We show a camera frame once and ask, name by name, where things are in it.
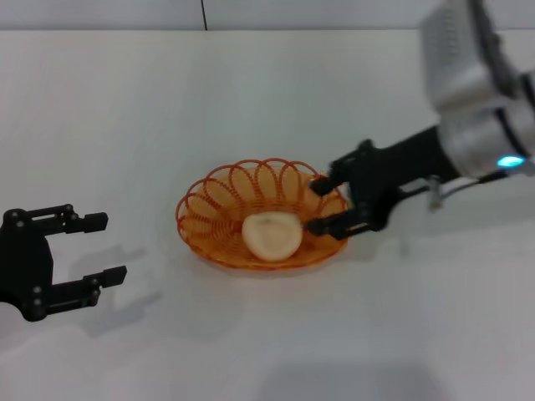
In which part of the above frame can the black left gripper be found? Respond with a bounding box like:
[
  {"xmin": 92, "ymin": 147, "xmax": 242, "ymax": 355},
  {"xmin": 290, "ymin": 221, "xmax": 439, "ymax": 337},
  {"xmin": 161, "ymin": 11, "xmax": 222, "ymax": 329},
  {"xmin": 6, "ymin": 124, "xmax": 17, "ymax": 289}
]
[{"xmin": 0, "ymin": 203, "xmax": 129, "ymax": 323}]

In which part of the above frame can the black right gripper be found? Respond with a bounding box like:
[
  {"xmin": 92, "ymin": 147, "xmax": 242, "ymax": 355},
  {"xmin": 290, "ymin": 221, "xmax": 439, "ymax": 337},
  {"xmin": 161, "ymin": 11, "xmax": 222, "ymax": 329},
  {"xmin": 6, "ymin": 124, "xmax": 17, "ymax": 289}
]
[{"xmin": 305, "ymin": 124, "xmax": 457, "ymax": 241}]

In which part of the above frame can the pale round bread bun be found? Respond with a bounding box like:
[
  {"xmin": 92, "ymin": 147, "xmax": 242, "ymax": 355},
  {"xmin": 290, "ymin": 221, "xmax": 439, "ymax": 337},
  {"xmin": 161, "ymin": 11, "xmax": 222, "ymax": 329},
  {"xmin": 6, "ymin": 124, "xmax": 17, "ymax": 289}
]
[{"xmin": 241, "ymin": 211, "xmax": 304, "ymax": 262}]

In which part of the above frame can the orange wire basket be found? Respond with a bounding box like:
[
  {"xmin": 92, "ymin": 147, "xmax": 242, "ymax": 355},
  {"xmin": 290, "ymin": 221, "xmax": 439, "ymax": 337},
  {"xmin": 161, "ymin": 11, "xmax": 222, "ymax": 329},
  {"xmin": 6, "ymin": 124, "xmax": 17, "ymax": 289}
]
[{"xmin": 174, "ymin": 157, "xmax": 349, "ymax": 271}]

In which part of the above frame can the grey cable with metal bracket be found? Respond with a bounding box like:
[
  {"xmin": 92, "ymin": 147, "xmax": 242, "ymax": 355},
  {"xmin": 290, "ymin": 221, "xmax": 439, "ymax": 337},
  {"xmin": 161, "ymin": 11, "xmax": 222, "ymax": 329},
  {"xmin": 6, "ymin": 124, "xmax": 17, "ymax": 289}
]
[{"xmin": 426, "ymin": 170, "xmax": 512, "ymax": 211}]

